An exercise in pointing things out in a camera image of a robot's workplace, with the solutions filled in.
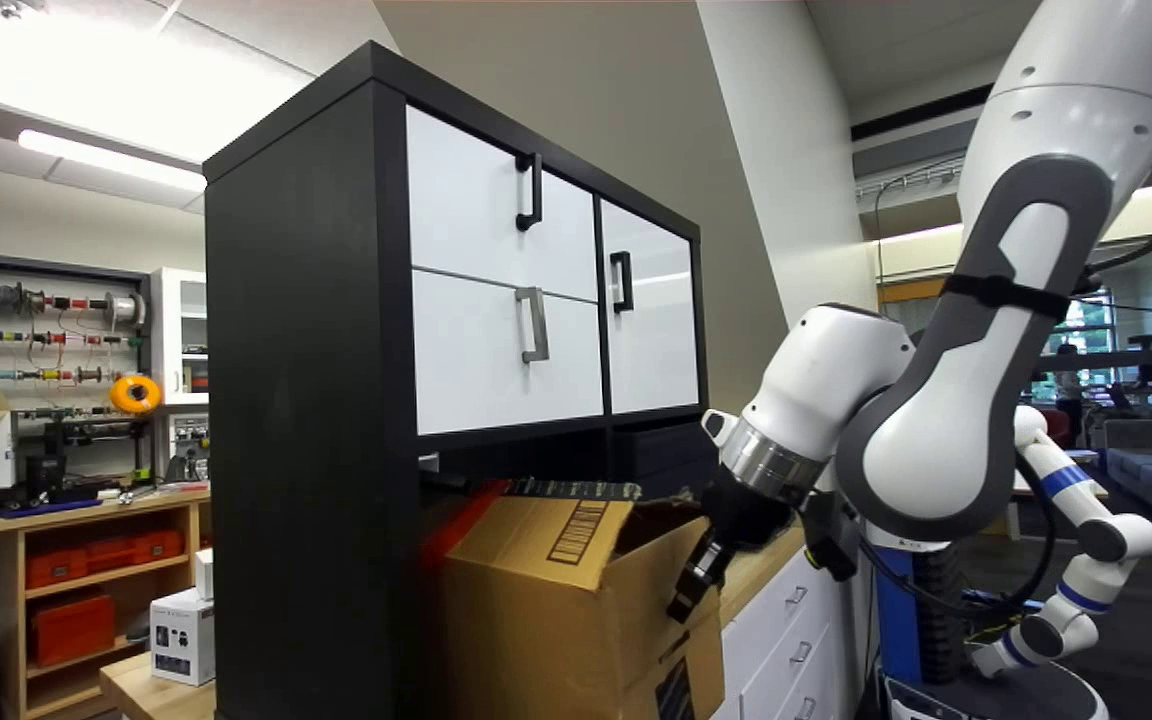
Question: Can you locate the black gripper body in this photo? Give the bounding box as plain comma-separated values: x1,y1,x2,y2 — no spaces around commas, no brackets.
691,469,801,572

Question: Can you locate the brown cardboard box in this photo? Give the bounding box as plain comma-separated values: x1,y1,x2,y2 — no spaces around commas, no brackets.
422,477,772,720

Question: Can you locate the black shelf cabinet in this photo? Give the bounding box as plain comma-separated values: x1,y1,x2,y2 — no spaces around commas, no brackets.
200,34,724,720

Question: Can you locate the white electronic box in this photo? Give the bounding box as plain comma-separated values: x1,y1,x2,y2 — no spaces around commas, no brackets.
144,582,220,690

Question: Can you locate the white cabinet door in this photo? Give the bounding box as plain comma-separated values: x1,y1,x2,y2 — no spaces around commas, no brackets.
597,194,706,419

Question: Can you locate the low wooden table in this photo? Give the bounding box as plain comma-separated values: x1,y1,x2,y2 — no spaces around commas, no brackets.
95,649,220,720

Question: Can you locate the yellow spool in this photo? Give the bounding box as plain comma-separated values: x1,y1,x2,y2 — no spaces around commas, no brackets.
107,373,168,422

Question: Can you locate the wide red storage bin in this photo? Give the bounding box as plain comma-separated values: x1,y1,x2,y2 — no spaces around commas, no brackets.
23,523,194,591

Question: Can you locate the small red storage bin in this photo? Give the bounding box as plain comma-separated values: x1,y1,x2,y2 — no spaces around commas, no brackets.
23,591,119,672

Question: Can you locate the wooden workbench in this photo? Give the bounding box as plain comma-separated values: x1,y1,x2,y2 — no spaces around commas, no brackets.
0,483,218,720

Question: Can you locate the black machine on bench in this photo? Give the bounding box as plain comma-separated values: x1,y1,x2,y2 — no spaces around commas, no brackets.
0,409,141,518

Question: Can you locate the blue black robot pedestal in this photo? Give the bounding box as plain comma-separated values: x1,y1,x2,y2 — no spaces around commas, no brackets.
862,523,1117,720

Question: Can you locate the white drawer front silver handle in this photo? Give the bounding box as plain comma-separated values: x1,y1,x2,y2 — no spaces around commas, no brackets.
408,262,608,439

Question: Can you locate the white drawer front black handle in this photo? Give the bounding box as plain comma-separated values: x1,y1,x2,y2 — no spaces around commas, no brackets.
404,104,603,304

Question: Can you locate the white wall cabinet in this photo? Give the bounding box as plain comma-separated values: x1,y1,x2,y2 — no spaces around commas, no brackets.
156,262,211,409

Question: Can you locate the tool wall rack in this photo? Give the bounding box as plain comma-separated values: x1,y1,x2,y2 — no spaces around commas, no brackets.
0,248,162,391

